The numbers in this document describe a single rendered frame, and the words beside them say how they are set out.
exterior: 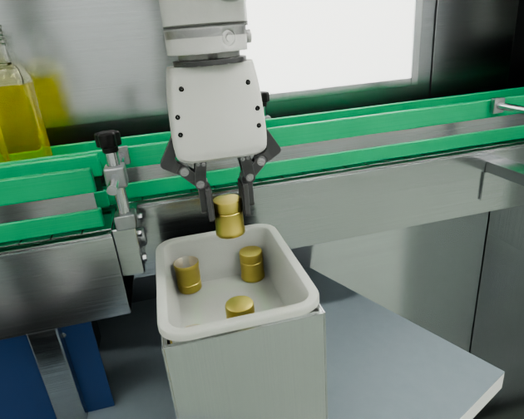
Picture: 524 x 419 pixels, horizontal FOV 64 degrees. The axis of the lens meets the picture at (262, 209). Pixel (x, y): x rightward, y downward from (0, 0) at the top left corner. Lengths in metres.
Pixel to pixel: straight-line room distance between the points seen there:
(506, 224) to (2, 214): 1.05
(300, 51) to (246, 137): 0.42
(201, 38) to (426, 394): 0.59
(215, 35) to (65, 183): 0.28
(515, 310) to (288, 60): 0.83
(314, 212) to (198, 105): 0.35
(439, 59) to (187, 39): 0.69
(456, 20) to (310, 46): 0.33
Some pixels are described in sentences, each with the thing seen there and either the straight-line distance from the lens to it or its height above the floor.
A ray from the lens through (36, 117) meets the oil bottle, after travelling 0.69.
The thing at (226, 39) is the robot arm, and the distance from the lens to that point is 0.42.
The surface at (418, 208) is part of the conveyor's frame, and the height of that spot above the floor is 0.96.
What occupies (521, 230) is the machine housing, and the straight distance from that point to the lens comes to 1.16.
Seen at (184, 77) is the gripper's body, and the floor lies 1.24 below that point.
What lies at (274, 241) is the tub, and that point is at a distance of 0.59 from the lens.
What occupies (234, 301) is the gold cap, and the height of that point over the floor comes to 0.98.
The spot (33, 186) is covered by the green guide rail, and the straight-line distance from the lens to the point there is 0.59.
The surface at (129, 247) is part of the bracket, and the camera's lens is 0.58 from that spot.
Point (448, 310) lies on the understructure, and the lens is 1.31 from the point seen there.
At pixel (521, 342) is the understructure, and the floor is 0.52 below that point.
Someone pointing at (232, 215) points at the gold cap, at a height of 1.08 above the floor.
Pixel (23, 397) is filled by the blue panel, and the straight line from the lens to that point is 0.76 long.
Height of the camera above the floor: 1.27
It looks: 23 degrees down
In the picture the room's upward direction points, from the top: 5 degrees counter-clockwise
